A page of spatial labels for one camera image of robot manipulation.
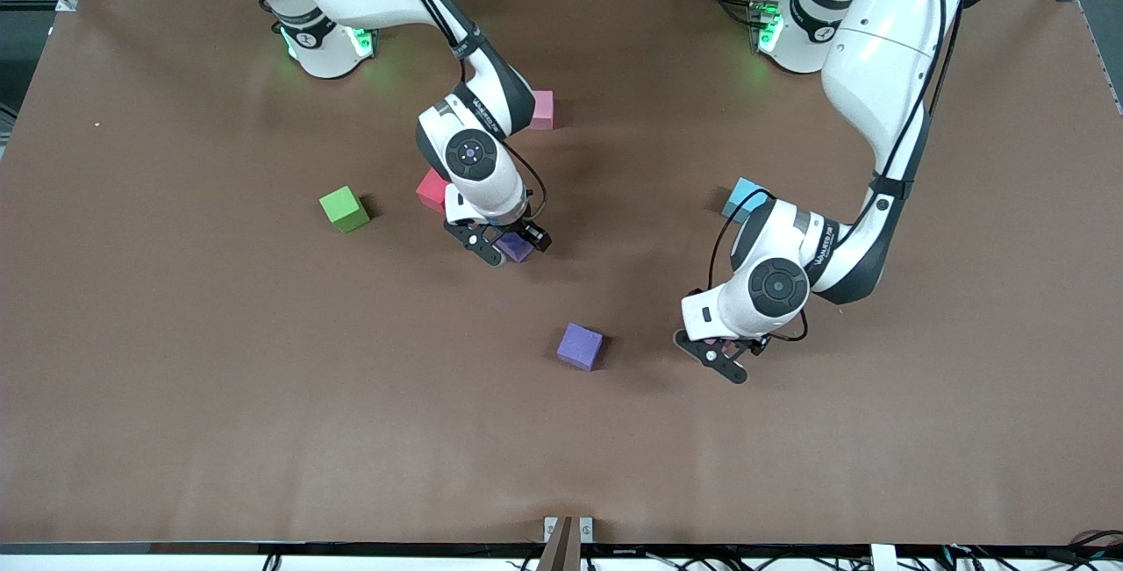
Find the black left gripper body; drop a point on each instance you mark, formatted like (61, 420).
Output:
(756, 345)

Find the purple foam cube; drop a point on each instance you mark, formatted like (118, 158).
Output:
(516, 248)
(579, 346)

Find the red foam cube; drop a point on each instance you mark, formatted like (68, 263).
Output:
(430, 189)

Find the pink foam cube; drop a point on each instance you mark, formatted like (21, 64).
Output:
(544, 110)

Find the cyan foam cube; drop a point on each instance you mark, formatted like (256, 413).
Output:
(741, 196)

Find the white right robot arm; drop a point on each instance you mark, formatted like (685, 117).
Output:
(474, 154)

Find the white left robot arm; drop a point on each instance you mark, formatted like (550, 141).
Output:
(877, 53)

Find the green foam cube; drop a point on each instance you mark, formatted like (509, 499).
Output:
(343, 208)

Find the brown paper table cover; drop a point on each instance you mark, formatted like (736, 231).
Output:
(263, 378)

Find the metal clamp bracket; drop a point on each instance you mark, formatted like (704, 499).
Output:
(568, 540)

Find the black table edge rail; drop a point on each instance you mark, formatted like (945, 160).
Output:
(263, 546)

